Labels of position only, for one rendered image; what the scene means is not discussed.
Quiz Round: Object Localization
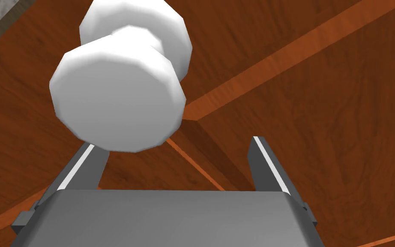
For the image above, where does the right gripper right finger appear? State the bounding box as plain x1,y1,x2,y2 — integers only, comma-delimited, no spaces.
247,136,299,197

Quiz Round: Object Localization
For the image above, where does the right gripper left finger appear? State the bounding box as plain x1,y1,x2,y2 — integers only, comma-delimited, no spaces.
46,142,111,198

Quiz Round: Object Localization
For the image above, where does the white round knob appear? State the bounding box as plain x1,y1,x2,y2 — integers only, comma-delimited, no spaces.
49,0,193,153

